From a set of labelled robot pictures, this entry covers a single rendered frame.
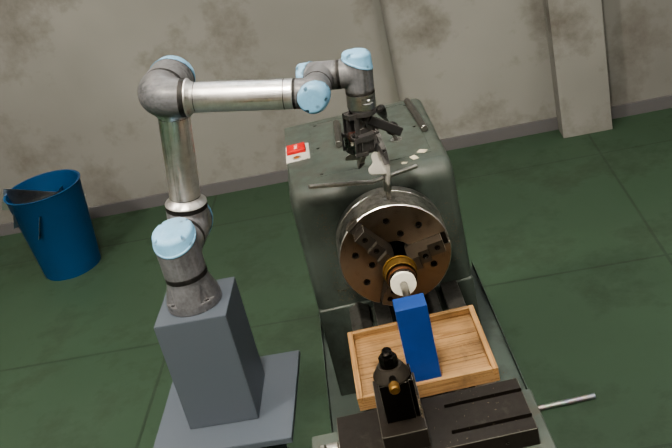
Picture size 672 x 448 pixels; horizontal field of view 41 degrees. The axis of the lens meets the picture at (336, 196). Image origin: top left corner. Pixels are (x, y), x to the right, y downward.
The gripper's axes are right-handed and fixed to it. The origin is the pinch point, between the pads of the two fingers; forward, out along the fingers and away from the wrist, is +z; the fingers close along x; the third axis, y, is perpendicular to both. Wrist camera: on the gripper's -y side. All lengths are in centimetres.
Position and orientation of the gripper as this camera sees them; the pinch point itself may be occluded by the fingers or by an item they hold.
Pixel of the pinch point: (376, 176)
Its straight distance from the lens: 239.1
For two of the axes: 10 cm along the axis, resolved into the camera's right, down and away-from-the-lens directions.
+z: 1.1, 9.0, 4.2
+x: 4.9, 3.2, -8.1
